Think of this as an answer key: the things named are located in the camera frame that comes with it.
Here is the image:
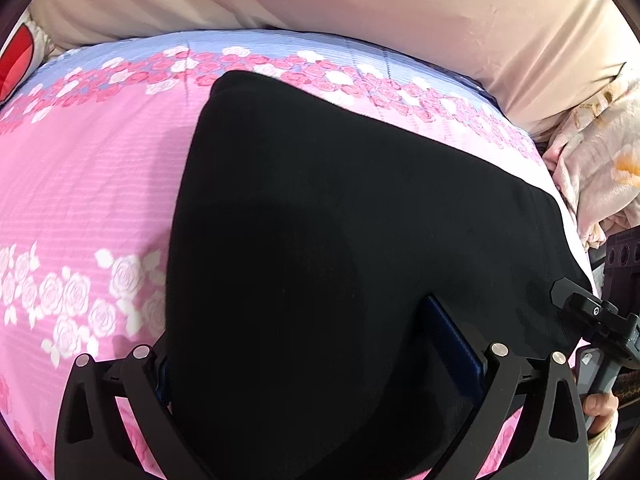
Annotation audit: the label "person's right hand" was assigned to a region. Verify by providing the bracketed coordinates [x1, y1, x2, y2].
[581, 391, 620, 435]

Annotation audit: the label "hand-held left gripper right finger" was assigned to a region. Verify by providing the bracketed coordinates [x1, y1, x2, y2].
[424, 294, 592, 480]

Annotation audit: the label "pale floral blanket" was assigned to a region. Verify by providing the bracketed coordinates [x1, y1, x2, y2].
[541, 62, 640, 252]

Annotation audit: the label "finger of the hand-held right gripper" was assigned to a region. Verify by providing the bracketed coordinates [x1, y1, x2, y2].
[550, 276, 622, 333]

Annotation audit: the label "person's right forearm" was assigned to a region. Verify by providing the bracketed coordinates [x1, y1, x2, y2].
[585, 420, 623, 480]

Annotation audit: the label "white cartoon face pillow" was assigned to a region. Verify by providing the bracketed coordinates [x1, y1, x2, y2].
[0, 12, 57, 107]

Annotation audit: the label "black pants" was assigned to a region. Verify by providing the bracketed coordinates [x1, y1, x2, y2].
[165, 70, 597, 480]

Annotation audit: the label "pink rose bed sheet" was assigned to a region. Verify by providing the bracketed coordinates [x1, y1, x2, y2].
[0, 30, 601, 480]

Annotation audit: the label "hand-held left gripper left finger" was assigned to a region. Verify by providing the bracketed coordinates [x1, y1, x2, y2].
[54, 344, 201, 480]

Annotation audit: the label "beige pillow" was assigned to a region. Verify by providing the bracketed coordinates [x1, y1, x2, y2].
[27, 0, 630, 142]

